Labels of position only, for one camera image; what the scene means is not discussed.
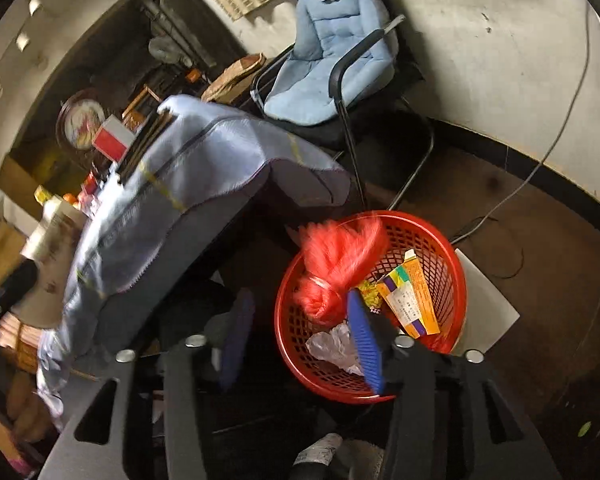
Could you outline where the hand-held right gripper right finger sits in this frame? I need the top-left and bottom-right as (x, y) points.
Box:
(346, 287), (563, 480)

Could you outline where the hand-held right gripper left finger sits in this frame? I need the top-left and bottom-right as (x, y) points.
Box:
(37, 287), (257, 480)

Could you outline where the clear plastic bag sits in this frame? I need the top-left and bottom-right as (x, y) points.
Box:
(305, 322), (366, 377)

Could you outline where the yellow candy wrapper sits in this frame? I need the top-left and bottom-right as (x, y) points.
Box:
(355, 280), (383, 311)

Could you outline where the orange yellow carton box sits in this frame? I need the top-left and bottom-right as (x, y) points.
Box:
(375, 249), (441, 338)

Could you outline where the pink raffia string bundle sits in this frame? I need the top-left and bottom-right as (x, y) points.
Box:
(297, 217), (391, 326)

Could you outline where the beige paper carton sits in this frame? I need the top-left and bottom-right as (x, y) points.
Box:
(21, 197), (88, 263)

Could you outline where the red plastic mesh basket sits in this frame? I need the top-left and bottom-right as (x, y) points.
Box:
(274, 210), (468, 406)

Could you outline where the brown cardboard box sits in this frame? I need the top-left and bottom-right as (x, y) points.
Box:
(0, 152), (46, 221)

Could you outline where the grey white shoe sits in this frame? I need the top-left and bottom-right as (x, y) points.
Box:
(292, 432), (343, 480)

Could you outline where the white flat board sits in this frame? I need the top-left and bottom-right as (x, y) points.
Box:
(452, 247), (521, 358)

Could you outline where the red and white box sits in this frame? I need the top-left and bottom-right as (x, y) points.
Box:
(91, 115), (136, 161)

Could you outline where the light blue tablecloth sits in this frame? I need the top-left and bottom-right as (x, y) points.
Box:
(35, 94), (353, 431)

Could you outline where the black clipboard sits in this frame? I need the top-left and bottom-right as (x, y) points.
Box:
(115, 110), (178, 183)

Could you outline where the brown paper bag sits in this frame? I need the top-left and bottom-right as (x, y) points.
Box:
(200, 52), (267, 106)

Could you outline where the small desk fan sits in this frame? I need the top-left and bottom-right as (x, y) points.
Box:
(147, 35), (193, 68)

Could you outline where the light blue seat cushion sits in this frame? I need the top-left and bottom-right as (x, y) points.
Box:
(264, 0), (400, 127)

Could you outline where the dark wooden cabinet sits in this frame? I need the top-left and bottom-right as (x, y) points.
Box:
(139, 0), (251, 91)

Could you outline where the black cable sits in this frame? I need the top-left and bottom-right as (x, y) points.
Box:
(450, 215), (526, 281)

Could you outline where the black metal frame chair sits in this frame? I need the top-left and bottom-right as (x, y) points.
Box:
(250, 0), (436, 211)

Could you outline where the wooden frame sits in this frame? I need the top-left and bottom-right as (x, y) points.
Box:
(122, 84), (163, 128)

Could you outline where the grey cable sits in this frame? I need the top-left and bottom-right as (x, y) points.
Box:
(450, 0), (593, 246)

